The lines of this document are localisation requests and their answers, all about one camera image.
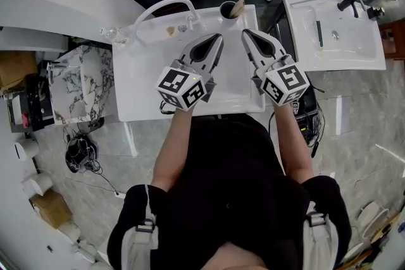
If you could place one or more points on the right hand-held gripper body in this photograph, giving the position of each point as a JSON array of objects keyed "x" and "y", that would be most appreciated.
[{"x": 284, "y": 82}]

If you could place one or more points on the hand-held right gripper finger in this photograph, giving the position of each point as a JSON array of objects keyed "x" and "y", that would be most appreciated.
[
  {"x": 253, "y": 53},
  {"x": 278, "y": 49}
]

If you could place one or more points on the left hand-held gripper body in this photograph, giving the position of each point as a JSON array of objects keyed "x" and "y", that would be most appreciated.
[{"x": 178, "y": 85}]

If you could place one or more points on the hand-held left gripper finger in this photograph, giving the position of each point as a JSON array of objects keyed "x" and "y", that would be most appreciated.
[
  {"x": 216, "y": 57},
  {"x": 188, "y": 52}
]

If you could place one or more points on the wooden toothbrush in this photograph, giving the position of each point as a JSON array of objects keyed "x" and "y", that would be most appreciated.
[{"x": 239, "y": 8}]

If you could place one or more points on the person's right forearm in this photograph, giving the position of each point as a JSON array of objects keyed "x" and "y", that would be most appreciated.
[{"x": 294, "y": 142}]

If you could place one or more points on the person's left forearm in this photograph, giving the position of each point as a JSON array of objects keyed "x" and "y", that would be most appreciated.
[{"x": 172, "y": 148}]

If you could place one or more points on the silver sticker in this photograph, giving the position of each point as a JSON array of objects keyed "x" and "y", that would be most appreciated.
[{"x": 182, "y": 28}]

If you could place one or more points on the gold sticker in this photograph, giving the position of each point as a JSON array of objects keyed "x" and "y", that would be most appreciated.
[{"x": 170, "y": 30}]

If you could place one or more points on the black metal sink stand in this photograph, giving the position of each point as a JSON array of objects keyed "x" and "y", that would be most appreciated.
[{"x": 274, "y": 20}]

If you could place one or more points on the white ceramic sink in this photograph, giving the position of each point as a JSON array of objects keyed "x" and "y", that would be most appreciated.
[
  {"x": 142, "y": 79},
  {"x": 341, "y": 53}
]

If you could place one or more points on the black slim bar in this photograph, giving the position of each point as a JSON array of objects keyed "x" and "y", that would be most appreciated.
[{"x": 319, "y": 34}]

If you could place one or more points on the black case of equipment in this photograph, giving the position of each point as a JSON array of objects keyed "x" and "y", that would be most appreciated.
[{"x": 308, "y": 123}]

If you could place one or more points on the metal sink drain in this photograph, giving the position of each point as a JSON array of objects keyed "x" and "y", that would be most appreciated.
[{"x": 335, "y": 35}]

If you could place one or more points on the clear plastic bottle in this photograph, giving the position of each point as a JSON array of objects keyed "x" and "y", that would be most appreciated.
[{"x": 114, "y": 34}]

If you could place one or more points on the black faucet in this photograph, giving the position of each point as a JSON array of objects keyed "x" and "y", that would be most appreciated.
[{"x": 346, "y": 3}]

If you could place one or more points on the marble pattern box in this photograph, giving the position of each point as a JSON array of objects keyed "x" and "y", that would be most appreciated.
[{"x": 72, "y": 85}]

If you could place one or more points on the person's black shirt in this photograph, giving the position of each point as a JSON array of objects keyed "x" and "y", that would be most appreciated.
[{"x": 228, "y": 186}]

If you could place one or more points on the wooden side table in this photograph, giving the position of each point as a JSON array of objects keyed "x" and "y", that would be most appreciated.
[{"x": 395, "y": 38}]

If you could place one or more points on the white power adapter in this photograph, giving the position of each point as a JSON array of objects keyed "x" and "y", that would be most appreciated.
[{"x": 119, "y": 195}]

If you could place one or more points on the black speckled stand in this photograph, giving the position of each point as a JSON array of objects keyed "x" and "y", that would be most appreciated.
[{"x": 36, "y": 104}]

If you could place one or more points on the pink object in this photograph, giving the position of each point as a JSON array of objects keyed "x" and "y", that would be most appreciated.
[{"x": 24, "y": 120}]

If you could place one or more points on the white round basin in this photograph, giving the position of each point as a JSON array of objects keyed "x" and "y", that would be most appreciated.
[{"x": 371, "y": 218}]

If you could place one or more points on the cardboard box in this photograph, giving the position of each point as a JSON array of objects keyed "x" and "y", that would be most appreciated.
[
  {"x": 50, "y": 208},
  {"x": 16, "y": 69}
]

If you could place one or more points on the white cylinder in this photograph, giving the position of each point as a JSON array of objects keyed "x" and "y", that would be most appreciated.
[
  {"x": 38, "y": 185},
  {"x": 83, "y": 251},
  {"x": 71, "y": 230},
  {"x": 27, "y": 148}
]

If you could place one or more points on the grey box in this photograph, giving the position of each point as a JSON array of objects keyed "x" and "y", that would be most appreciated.
[{"x": 16, "y": 114}]

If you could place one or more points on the person's white vest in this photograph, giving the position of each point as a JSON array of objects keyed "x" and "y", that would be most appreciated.
[{"x": 139, "y": 246}]

